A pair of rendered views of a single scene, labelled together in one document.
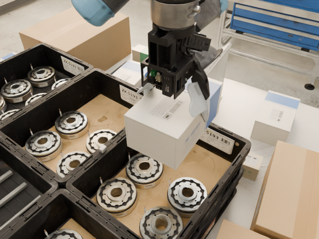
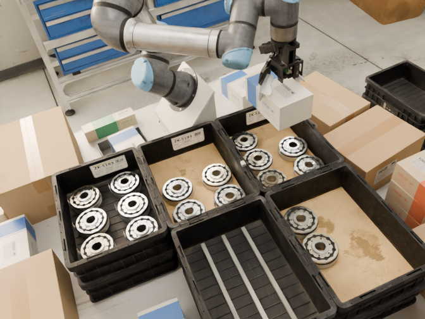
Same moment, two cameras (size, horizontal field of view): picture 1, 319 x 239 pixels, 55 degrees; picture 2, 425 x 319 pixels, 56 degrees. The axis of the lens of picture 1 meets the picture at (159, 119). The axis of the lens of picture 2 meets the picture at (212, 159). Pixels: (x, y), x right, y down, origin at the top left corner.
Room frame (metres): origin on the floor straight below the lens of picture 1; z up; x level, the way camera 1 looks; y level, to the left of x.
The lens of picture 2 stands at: (0.07, 0.93, 1.87)
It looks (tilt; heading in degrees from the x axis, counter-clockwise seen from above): 45 degrees down; 306
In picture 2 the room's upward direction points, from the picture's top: 8 degrees counter-clockwise
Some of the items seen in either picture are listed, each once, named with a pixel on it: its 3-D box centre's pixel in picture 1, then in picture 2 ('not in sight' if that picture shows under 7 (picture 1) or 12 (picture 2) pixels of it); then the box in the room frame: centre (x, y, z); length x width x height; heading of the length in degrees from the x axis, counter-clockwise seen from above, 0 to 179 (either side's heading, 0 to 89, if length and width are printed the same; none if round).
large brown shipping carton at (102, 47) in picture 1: (79, 43); (40, 164); (1.32, 0.38, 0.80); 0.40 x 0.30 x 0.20; 146
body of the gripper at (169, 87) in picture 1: (171, 55); (284, 56); (0.46, -0.02, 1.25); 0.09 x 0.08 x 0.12; 148
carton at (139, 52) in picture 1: (155, 58); (109, 125); (1.30, 0.02, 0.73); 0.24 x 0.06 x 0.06; 59
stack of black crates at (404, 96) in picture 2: not in sight; (403, 119); (0.16, -1.00, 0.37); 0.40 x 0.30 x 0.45; 148
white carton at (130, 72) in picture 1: (129, 83); (131, 152); (1.07, 0.13, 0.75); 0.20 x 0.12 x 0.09; 152
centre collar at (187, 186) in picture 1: (187, 192); (293, 145); (0.44, -0.07, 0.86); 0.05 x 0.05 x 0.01
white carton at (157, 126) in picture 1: (175, 114); (277, 96); (0.49, -0.04, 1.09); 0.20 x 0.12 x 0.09; 148
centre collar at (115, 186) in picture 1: (116, 192); (271, 179); (0.44, 0.11, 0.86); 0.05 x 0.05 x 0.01
